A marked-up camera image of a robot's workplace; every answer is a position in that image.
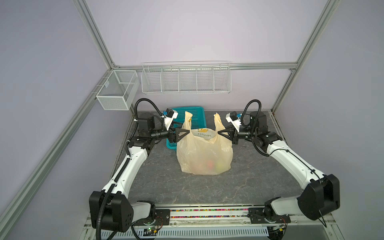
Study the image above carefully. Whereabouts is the white mesh box basket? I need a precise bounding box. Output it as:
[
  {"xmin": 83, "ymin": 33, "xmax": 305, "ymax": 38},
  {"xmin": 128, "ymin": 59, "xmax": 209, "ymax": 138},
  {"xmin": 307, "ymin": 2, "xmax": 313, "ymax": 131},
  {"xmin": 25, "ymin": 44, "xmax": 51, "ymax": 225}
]
[{"xmin": 97, "ymin": 70, "xmax": 140, "ymax": 111}]

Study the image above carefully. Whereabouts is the white wire wall rack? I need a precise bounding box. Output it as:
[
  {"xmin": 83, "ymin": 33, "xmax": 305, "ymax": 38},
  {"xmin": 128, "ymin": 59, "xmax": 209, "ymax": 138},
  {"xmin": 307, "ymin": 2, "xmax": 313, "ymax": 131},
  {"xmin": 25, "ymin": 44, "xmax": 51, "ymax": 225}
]
[{"xmin": 141, "ymin": 61, "xmax": 232, "ymax": 94}]

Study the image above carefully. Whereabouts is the white vent grille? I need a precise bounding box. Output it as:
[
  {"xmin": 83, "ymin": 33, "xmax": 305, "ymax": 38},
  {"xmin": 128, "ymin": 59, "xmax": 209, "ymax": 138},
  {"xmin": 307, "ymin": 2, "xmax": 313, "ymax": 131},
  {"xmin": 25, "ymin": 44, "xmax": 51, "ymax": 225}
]
[{"xmin": 98, "ymin": 226, "xmax": 270, "ymax": 240}]

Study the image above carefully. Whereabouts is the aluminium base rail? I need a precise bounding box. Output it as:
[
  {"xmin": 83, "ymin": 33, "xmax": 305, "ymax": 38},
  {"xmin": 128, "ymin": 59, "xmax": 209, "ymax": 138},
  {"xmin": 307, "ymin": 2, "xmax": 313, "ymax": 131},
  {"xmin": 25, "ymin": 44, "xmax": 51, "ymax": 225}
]
[{"xmin": 101, "ymin": 205, "xmax": 337, "ymax": 238}]

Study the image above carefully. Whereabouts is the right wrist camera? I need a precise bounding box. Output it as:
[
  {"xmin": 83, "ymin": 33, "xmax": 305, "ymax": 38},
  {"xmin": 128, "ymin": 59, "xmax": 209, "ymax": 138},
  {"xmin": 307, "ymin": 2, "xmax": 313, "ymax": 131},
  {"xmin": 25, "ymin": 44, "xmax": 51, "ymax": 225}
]
[{"xmin": 226, "ymin": 111, "xmax": 242, "ymax": 132}]

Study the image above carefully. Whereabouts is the banana print plastic bag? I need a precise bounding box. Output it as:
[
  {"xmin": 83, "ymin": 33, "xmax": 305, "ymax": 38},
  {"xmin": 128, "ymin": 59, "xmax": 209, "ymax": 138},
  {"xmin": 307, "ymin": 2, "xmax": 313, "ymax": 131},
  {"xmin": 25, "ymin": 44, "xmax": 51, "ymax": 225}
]
[{"xmin": 177, "ymin": 112, "xmax": 234, "ymax": 175}]

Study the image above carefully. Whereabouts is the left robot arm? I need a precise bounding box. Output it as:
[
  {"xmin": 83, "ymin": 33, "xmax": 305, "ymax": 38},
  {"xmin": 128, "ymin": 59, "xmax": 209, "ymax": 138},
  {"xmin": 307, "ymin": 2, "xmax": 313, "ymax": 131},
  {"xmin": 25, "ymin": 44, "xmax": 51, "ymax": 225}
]
[{"xmin": 89, "ymin": 109, "xmax": 189, "ymax": 240}]

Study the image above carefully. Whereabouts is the large red fake strawberry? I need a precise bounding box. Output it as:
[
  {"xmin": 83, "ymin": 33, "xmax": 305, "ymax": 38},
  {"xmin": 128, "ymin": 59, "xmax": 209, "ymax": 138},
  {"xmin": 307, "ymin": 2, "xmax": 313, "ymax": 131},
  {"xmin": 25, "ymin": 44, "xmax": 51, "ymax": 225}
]
[{"xmin": 206, "ymin": 161, "xmax": 215, "ymax": 171}]

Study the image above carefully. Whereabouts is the green fake pear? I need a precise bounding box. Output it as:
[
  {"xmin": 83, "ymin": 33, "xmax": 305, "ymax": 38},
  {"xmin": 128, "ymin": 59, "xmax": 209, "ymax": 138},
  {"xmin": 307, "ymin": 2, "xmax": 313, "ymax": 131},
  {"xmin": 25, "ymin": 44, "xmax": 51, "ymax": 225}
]
[{"xmin": 216, "ymin": 161, "xmax": 231, "ymax": 174}]

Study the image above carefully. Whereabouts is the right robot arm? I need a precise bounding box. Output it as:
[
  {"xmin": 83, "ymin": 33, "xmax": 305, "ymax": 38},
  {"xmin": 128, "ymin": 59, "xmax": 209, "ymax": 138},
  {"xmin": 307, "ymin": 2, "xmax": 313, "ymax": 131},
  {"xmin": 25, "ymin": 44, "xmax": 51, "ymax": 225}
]
[{"xmin": 219, "ymin": 111, "xmax": 341, "ymax": 223}]

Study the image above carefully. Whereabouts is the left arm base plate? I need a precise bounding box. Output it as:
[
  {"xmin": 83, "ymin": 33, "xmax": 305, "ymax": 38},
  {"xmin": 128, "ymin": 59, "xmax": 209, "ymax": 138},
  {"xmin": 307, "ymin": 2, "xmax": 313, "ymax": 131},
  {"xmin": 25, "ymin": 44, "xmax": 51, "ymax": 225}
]
[{"xmin": 134, "ymin": 209, "xmax": 171, "ymax": 226}]

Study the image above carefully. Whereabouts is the teal plastic basket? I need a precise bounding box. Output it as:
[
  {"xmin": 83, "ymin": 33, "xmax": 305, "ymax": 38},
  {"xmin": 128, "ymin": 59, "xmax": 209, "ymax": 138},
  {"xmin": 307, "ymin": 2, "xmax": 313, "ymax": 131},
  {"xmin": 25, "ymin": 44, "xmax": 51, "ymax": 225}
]
[{"xmin": 166, "ymin": 105, "xmax": 208, "ymax": 150}]

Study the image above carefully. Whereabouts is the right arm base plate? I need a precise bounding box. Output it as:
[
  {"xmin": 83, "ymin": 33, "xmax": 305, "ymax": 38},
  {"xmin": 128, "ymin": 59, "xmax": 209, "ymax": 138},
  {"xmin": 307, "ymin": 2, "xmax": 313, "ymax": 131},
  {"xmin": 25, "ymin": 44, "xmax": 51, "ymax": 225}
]
[{"xmin": 247, "ymin": 207, "xmax": 291, "ymax": 224}]

